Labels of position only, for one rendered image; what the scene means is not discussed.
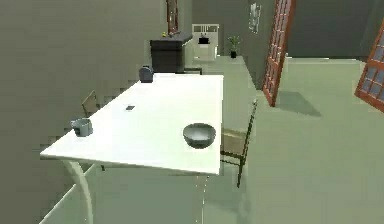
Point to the grey bowl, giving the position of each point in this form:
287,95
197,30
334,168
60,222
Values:
199,135

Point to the white dining table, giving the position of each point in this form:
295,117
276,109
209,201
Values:
156,110

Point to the grey toaster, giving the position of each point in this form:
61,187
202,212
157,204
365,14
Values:
145,74

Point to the black chest of drawers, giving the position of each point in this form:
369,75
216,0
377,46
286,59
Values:
168,55

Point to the small dark flat card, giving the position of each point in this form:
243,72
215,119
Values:
130,107

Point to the white cabinet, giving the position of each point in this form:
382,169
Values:
205,41

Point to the green potted house plant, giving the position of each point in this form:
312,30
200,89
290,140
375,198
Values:
233,45

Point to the brown wooden chair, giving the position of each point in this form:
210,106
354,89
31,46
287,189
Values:
89,104

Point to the red framed glass door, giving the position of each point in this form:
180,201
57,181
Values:
373,75
276,50

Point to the grey mug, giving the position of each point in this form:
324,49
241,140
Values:
82,127

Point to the dark frame wooden chair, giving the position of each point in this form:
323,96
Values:
237,141

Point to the red framed wall picture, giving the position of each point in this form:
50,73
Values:
172,15

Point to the white wall picture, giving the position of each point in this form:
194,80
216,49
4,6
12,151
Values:
255,16

